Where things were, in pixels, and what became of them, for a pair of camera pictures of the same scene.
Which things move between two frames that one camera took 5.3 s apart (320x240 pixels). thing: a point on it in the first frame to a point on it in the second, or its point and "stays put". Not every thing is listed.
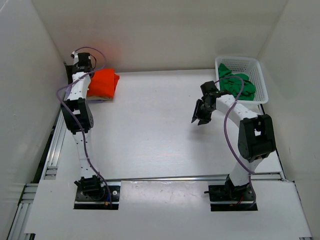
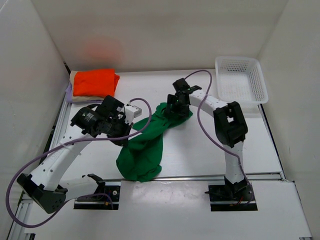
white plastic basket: [250, 66] stays put
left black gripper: [69, 69] to [121, 135]
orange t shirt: [103, 83] stays put
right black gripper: [202, 111] to [177, 107]
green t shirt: [234, 85] to [139, 158]
